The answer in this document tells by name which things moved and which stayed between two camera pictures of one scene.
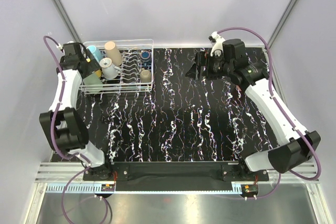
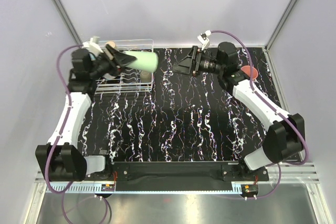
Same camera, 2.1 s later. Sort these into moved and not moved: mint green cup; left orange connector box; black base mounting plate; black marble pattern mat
Moved: mint green cup
Not moved: left orange connector box; black base mounting plate; black marble pattern mat
